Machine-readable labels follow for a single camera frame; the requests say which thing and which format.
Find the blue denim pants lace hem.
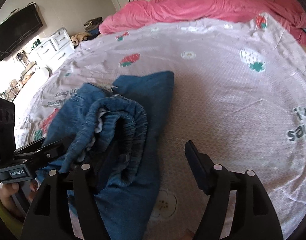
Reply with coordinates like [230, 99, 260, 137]
[37, 71, 174, 239]

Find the tan plush toy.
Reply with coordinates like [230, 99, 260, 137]
[71, 32, 92, 46]

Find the pink strawberry print bedsheet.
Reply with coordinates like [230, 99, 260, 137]
[15, 14, 306, 239]

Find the person left hand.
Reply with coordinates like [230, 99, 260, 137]
[0, 178, 39, 214]

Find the pink crumpled duvet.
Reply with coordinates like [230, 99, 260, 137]
[99, 0, 306, 47]

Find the pile of dark clothes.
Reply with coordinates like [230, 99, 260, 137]
[83, 17, 103, 36]

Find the white drawer cabinet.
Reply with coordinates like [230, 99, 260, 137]
[30, 27, 74, 72]

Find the green sleeve left forearm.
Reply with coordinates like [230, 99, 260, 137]
[0, 200, 22, 239]

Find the white long desk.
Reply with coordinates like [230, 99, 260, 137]
[0, 66, 52, 102]

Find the wall mounted black television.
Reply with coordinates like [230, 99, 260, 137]
[0, 3, 43, 61]

